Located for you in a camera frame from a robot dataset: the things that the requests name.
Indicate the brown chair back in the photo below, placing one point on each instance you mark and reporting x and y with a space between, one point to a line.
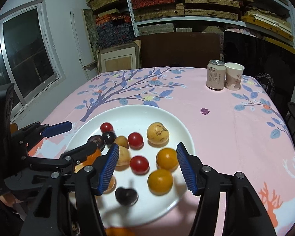
177 51

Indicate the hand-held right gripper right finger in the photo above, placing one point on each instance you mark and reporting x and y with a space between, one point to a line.
188 172

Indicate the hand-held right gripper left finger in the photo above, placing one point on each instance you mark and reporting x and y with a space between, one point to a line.
108 169

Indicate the wooden picture frame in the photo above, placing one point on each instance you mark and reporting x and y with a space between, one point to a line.
118 59

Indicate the white round plate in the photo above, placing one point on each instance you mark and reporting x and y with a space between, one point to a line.
137 118

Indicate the white-framed window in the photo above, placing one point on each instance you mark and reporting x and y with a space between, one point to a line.
27 54

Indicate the olive-yellow round fruit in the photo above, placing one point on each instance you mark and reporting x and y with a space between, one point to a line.
160 182

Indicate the blue patterned boxes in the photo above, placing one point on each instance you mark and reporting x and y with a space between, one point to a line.
115 33

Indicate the round orange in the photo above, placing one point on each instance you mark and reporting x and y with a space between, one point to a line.
93 159

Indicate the black chair back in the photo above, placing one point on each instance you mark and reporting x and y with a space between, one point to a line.
260 59

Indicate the printed paper cup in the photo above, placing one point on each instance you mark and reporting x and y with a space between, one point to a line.
233 76

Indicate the small orange-yellow fruit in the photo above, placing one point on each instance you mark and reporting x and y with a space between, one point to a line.
167 159

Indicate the pink printed tablecloth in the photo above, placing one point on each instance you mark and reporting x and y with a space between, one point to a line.
199 127

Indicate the small brown longan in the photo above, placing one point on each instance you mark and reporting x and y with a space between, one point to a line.
121 141

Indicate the white metal shelf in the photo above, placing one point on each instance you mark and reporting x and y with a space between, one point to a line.
126 9

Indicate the yellow-orange persimmon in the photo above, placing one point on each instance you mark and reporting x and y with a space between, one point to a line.
110 185

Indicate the white leaning board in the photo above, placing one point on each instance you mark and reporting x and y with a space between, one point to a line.
78 44

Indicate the dark purple plum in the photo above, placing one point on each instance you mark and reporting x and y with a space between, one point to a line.
126 196
109 137

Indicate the pink drink can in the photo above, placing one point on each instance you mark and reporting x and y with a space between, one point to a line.
215 75

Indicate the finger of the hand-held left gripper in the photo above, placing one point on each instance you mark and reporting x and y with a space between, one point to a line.
81 151
57 129

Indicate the striped yellow pepino melon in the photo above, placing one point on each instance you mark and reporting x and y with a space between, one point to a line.
124 159
157 132

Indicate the tangerine with green stem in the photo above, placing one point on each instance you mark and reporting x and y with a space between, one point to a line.
118 231

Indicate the stack of woven flat boxes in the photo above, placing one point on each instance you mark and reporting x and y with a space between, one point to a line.
211 2

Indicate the small red tomato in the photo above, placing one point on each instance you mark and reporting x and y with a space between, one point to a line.
139 164
135 140
106 127

